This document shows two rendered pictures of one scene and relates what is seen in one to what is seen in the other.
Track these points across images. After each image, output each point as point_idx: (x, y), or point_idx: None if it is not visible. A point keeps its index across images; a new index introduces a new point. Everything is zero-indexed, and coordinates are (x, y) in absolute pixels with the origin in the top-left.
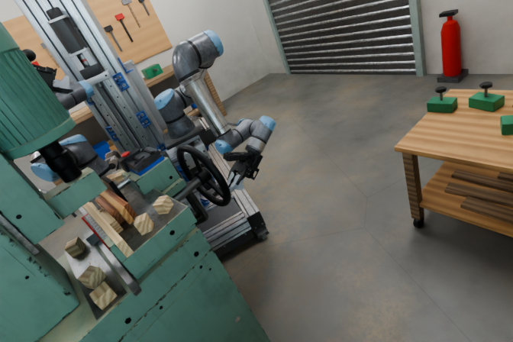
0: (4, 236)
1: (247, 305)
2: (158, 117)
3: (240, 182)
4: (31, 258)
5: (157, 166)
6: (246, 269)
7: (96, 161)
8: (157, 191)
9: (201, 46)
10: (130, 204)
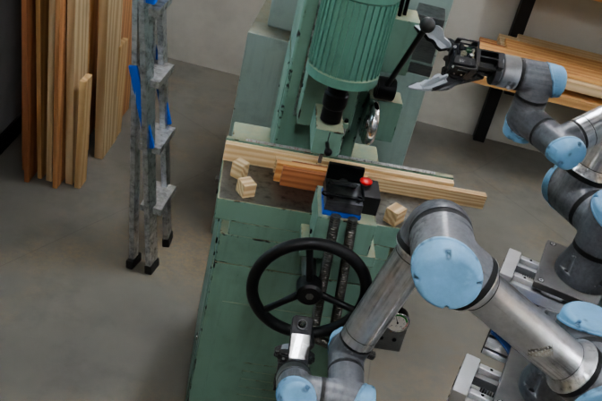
0: (288, 79)
1: (196, 352)
2: None
3: None
4: (282, 107)
5: (317, 205)
6: None
7: (577, 257)
8: (297, 210)
9: (415, 232)
10: (313, 193)
